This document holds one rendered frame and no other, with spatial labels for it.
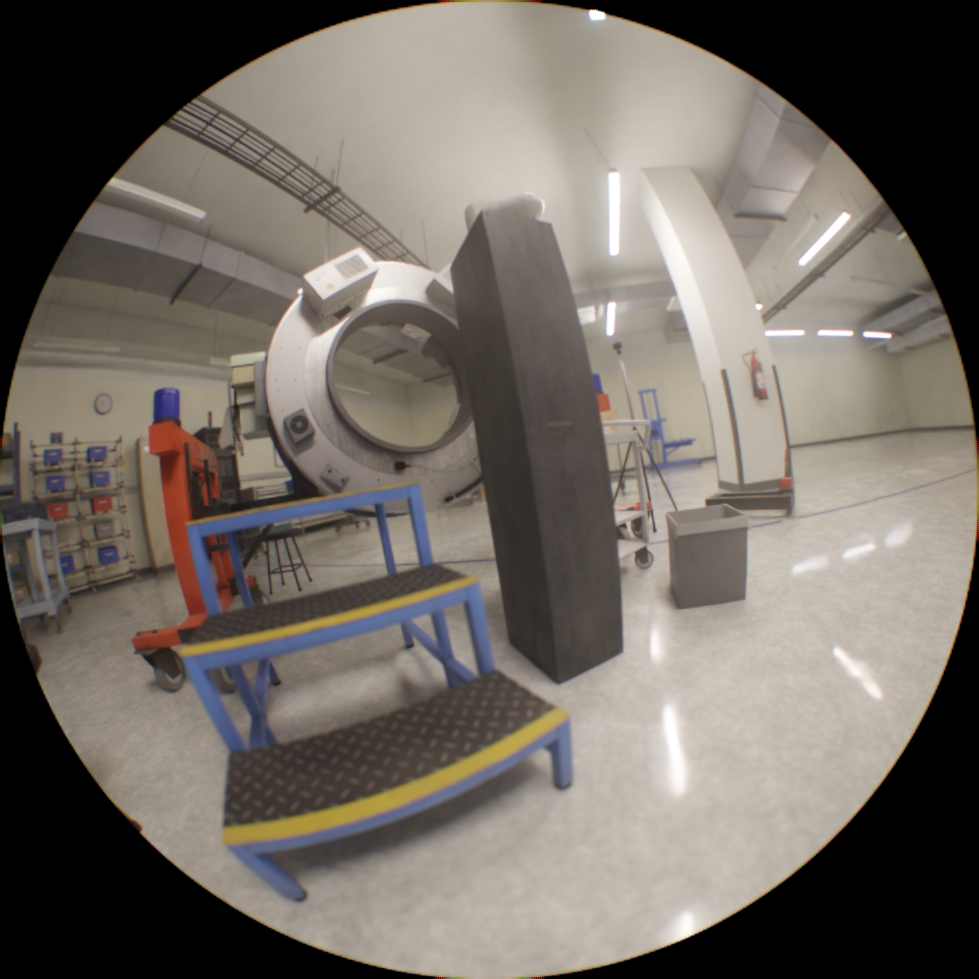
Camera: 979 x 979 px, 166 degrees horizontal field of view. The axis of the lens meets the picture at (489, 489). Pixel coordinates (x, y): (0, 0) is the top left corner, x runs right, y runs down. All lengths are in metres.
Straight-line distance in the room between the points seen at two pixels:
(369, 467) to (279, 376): 0.61
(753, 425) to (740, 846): 3.63
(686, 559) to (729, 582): 0.20
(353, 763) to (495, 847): 0.28
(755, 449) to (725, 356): 1.01
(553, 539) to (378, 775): 0.62
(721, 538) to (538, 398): 0.81
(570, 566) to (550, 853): 0.64
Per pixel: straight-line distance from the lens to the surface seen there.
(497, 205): 1.33
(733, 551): 1.31
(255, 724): 0.90
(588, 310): 6.75
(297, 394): 1.62
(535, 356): 0.86
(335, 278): 1.72
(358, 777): 0.56
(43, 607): 3.43
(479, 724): 0.59
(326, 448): 1.57
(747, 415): 3.86
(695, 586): 1.31
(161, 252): 4.61
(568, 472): 0.83
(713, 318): 4.01
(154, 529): 5.58
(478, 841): 0.68
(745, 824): 0.70
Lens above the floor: 0.59
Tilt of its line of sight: 3 degrees down
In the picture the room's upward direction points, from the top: 9 degrees counter-clockwise
